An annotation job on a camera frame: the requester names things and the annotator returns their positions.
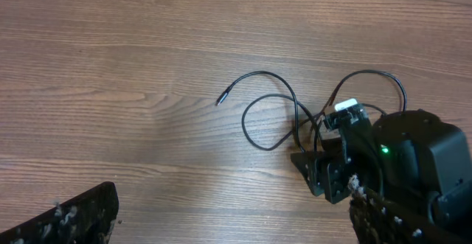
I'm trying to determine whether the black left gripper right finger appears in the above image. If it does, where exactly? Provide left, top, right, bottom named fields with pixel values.
left=348, top=174, right=471, bottom=243

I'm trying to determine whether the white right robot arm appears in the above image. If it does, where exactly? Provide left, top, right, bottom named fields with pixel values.
left=291, top=104, right=471, bottom=243

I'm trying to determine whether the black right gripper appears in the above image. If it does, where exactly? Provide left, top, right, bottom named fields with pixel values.
left=290, top=105, right=380, bottom=203

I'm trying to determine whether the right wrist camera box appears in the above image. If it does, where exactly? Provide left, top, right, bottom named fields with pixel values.
left=321, top=98, right=370, bottom=140

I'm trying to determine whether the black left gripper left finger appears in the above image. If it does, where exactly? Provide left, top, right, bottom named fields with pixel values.
left=1, top=181, right=119, bottom=244

